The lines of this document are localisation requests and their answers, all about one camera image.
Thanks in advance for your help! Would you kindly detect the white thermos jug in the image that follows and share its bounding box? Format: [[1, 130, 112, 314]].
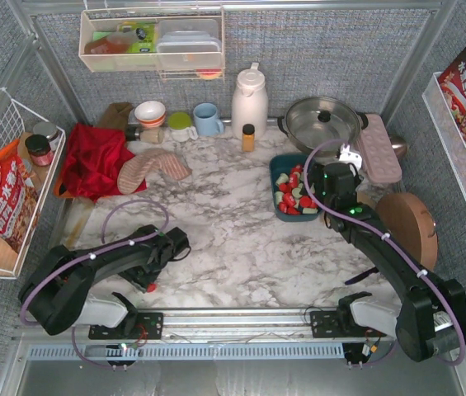
[[231, 62, 269, 139]]

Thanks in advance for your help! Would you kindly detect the teal plastic storage basket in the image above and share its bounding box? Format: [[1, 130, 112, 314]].
[[269, 153, 319, 222]]

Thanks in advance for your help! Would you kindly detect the white right wall basket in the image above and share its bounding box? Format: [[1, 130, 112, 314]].
[[421, 72, 466, 204]]

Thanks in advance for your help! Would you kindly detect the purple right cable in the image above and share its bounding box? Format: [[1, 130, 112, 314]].
[[303, 139, 466, 368]]

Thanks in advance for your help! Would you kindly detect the blue mug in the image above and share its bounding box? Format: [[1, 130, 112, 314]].
[[193, 103, 224, 137]]

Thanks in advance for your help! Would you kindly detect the stainless steel pot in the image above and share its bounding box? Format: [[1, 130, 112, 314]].
[[276, 97, 369, 158]]

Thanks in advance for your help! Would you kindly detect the green lidded cup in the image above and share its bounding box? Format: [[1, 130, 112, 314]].
[[167, 112, 198, 143]]

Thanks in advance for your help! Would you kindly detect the beige wall rack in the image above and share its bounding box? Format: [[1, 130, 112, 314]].
[[78, 6, 225, 79]]

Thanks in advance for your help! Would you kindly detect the orange snack bag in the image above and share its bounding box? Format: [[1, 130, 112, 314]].
[[0, 139, 39, 252]]

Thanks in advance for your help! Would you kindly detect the striped pink oven mitt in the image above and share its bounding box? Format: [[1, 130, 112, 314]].
[[117, 148, 192, 195]]

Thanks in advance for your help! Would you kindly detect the silver lidded jar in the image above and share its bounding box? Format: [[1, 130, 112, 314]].
[[32, 121, 59, 151]]

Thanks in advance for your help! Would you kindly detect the dark lidded jar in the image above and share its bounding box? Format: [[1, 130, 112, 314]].
[[25, 134, 54, 167]]

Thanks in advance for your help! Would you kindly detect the pink egg tray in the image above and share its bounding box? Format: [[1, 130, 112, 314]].
[[355, 112, 402, 184]]

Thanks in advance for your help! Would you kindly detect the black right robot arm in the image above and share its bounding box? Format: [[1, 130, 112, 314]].
[[304, 159, 466, 365]]

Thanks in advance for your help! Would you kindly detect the red cloth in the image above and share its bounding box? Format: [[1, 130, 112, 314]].
[[54, 123, 135, 202]]

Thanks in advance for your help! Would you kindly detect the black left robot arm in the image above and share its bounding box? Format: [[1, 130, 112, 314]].
[[18, 225, 191, 337]]

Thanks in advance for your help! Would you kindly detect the white wire basket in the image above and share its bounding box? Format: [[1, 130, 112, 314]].
[[0, 87, 66, 279]]

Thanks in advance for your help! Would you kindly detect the clear plastic food container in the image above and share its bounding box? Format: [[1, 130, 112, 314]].
[[155, 18, 222, 70]]

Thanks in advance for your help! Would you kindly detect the green packaged box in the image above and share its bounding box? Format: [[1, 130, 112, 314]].
[[117, 21, 158, 54]]

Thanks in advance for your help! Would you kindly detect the orange spice bottle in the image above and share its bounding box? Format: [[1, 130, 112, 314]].
[[242, 124, 255, 152]]

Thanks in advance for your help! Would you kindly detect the metal bowl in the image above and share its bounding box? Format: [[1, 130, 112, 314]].
[[389, 135, 408, 161]]

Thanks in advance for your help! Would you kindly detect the white striped bowl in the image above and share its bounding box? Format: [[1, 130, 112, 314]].
[[134, 101, 166, 128]]

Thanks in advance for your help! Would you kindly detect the round wooden board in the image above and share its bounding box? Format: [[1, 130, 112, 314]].
[[375, 192, 438, 271]]

